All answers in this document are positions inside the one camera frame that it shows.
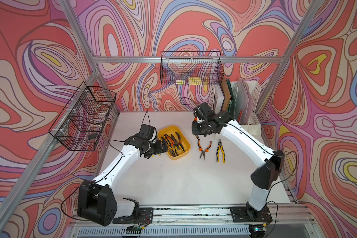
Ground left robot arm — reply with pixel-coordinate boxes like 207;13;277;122
77;124;168;226

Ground orange long nose pliers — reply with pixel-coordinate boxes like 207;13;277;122
197;139;212;161

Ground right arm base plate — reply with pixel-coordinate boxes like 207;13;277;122
230;206;273;224

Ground pink folder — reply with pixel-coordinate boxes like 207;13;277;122
241;80;253;125

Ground white desk organizer file rack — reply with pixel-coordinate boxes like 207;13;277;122
209;78;262;137

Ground yellow plastic storage box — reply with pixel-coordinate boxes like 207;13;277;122
158;125;191;160

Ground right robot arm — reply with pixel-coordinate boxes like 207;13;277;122
192;103;285;221

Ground yellow black combination pliers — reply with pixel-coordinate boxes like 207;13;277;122
216;139;226;164

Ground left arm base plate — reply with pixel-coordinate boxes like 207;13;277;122
113;207;154;225

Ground black wire basket left wall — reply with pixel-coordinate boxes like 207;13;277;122
48;82;117;152

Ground black wire basket back wall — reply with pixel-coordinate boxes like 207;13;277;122
160;50;224;85

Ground yellow sticky notes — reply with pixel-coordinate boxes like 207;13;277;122
176;76;202;85

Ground orange black pliers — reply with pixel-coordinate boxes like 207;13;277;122
162;136;178;157

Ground black wire basket wall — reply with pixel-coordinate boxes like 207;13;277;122
48;82;117;152
160;50;224;85

